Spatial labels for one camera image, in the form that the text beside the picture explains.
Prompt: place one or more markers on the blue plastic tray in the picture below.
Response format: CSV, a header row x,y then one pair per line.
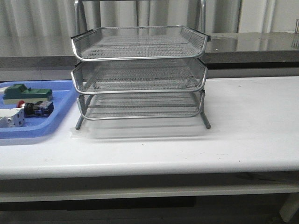
x,y
64,96

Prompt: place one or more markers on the silver mesh tray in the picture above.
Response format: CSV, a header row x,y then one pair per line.
x,y
136,43
141,76
140,105

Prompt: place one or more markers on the silver metal rack frame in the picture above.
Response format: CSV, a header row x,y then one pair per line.
x,y
81,27

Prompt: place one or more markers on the white electrical module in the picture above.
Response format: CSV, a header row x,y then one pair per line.
x,y
12,117

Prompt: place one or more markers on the red emergency push button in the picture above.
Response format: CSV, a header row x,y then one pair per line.
x,y
38,109

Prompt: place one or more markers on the green and beige switch block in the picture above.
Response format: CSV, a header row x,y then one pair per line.
x,y
18,92

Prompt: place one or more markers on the grey stone counter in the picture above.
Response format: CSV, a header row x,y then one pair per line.
x,y
224,51

